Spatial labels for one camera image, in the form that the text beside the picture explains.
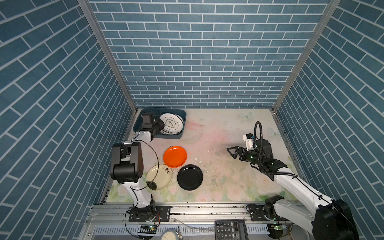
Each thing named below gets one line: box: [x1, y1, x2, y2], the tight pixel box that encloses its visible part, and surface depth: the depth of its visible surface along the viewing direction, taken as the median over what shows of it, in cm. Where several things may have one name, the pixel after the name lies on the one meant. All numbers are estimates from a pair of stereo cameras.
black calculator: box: [214, 219, 249, 240], surface depth 69 cm
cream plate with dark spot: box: [145, 164, 173, 191], surface depth 88 cm
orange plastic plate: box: [163, 145, 188, 168], surface depth 96 cm
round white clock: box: [160, 229, 180, 240], surface depth 66 cm
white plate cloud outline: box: [159, 113, 184, 135], surface depth 105 cm
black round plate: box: [177, 164, 204, 191], surface depth 86 cm
